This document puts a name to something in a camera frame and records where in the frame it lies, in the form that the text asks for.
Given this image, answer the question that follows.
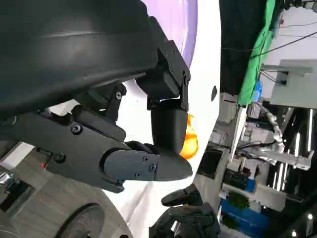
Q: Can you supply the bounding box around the green cloth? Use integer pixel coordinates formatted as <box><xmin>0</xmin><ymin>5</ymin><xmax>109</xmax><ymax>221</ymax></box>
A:
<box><xmin>237</xmin><ymin>0</ymin><xmax>284</xmax><ymax>105</ymax></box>

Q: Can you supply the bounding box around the orange and white bread roll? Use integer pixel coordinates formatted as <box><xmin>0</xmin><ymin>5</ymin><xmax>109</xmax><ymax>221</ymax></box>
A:
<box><xmin>181</xmin><ymin>113</ymin><xmax>200</xmax><ymax>160</ymax></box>

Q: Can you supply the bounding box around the lilac plate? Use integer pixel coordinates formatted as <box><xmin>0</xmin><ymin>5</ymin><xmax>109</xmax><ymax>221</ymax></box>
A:
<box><xmin>141</xmin><ymin>0</ymin><xmax>199</xmax><ymax>70</ymax></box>

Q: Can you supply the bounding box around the grey machine housing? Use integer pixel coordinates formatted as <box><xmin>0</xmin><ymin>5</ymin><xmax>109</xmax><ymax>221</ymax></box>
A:
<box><xmin>260</xmin><ymin>59</ymin><xmax>317</xmax><ymax>110</ymax></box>

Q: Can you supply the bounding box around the black curtain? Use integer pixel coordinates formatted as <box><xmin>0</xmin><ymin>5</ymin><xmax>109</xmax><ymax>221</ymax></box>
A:
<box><xmin>218</xmin><ymin>0</ymin><xmax>268</xmax><ymax>96</ymax></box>

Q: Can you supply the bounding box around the black round chair base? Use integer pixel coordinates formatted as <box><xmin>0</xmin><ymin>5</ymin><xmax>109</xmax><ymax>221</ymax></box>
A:
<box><xmin>54</xmin><ymin>202</ymin><xmax>107</xmax><ymax>238</ymax></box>

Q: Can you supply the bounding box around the blue storage bin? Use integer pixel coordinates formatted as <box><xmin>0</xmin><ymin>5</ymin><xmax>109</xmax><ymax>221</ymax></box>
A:
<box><xmin>219</xmin><ymin>197</ymin><xmax>271</xmax><ymax>237</ymax></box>

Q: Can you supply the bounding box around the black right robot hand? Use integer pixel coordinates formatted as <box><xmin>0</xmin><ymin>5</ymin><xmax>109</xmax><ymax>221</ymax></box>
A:
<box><xmin>148</xmin><ymin>183</ymin><xmax>221</xmax><ymax>238</ymax></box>

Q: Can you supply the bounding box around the black hanging cable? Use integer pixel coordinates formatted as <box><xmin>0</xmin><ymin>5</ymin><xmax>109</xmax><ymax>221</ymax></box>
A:
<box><xmin>221</xmin><ymin>31</ymin><xmax>317</xmax><ymax>53</ymax></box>

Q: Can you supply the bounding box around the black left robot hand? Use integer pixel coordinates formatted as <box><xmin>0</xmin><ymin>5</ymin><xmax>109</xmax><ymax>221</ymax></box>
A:
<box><xmin>0</xmin><ymin>0</ymin><xmax>193</xmax><ymax>193</ymax></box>

